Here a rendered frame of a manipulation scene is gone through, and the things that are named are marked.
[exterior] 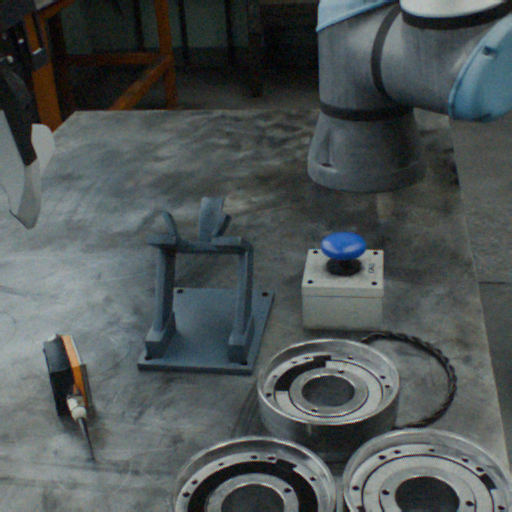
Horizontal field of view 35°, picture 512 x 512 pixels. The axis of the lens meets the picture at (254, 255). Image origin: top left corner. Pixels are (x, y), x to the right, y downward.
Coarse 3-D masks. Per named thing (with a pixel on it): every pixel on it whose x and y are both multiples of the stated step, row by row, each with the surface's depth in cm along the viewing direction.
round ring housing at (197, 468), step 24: (216, 456) 55; (240, 456) 55; (264, 456) 55; (288, 456) 55; (312, 456) 53; (192, 480) 54; (240, 480) 53; (264, 480) 53; (168, 504) 50; (216, 504) 52; (240, 504) 54; (264, 504) 54; (288, 504) 51; (336, 504) 50
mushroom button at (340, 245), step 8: (328, 240) 73; (336, 240) 73; (344, 240) 72; (352, 240) 72; (360, 240) 73; (328, 248) 72; (336, 248) 72; (344, 248) 72; (352, 248) 72; (360, 248) 72; (328, 256) 72; (336, 256) 72; (344, 256) 71; (352, 256) 72; (344, 264) 73
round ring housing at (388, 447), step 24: (408, 432) 55; (432, 432) 55; (360, 456) 53; (384, 456) 55; (408, 456) 55; (432, 456) 55; (456, 456) 54; (480, 456) 53; (360, 480) 53; (408, 480) 53; (432, 480) 53; (456, 480) 52; (504, 480) 51; (360, 504) 51; (384, 504) 51; (408, 504) 54; (432, 504) 54; (456, 504) 52; (504, 504) 50
